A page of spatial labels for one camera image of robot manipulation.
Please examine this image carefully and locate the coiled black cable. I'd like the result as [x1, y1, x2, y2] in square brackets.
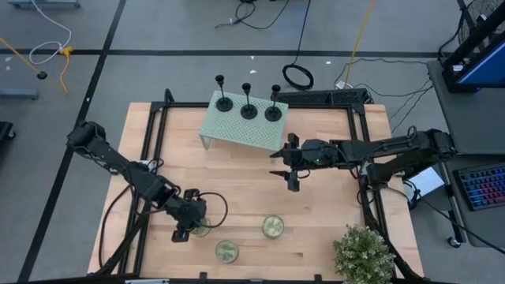
[281, 0, 316, 92]

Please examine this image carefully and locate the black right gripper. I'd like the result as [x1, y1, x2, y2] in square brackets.
[269, 133, 319, 193]

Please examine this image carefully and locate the white paper sheet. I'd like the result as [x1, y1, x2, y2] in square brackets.
[405, 165, 445, 199]

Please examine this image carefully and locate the thin black floor cable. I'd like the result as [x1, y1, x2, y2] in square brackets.
[214, 0, 291, 31]

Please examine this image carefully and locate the silver ribbed glass candle holder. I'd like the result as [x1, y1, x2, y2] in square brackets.
[261, 214, 285, 240]
[191, 217, 212, 238]

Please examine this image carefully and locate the black cable bundle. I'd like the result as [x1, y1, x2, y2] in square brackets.
[333, 57, 435, 135]

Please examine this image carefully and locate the black floor fan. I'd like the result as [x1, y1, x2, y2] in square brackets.
[457, 0, 499, 45]

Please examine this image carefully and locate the black wheeled base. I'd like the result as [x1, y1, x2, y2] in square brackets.
[0, 121, 17, 142]

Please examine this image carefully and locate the rainbow backlit keyboard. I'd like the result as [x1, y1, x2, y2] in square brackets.
[453, 163, 505, 212]

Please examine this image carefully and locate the artificial plant with white flowers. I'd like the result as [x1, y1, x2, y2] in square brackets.
[332, 223, 397, 284]

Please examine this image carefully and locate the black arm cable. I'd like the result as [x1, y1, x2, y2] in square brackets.
[405, 181, 505, 256]
[97, 184, 133, 273]

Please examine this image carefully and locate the black perforated metal housing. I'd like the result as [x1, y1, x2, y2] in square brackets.
[275, 88, 374, 107]

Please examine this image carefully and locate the mint green perforated shelf riser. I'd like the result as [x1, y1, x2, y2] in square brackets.
[198, 89, 290, 154]

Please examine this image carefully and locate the long yellow cable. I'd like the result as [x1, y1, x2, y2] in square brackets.
[342, 0, 376, 88]

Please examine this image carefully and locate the green ring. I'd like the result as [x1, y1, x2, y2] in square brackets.
[215, 239, 240, 264]

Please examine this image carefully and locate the black monitor with blue screen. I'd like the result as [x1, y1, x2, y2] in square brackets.
[440, 3, 505, 94]

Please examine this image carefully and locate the black metal candlestick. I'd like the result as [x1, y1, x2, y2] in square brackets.
[215, 74, 234, 113]
[239, 81, 259, 121]
[264, 84, 283, 122]

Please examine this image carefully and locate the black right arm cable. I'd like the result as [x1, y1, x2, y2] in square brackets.
[405, 181, 505, 256]

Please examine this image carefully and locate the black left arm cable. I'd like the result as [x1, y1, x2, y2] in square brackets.
[97, 184, 133, 273]

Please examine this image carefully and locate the grey furniture foot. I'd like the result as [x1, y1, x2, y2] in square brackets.
[7, 0, 82, 10]
[0, 88, 40, 101]

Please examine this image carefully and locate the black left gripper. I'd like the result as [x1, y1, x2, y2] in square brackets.
[171, 189, 209, 243]

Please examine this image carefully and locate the grey keyboard cart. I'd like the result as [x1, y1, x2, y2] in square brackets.
[441, 153, 505, 249]

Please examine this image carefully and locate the yellow cable with connector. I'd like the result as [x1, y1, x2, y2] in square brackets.
[58, 46, 75, 95]

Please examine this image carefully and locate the black aluminium table frame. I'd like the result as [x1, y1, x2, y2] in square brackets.
[94, 88, 425, 284]

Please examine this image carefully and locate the white cable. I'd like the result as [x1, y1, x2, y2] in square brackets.
[28, 0, 73, 66]

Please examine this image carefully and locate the grey desk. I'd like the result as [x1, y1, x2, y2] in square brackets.
[425, 58, 505, 155]

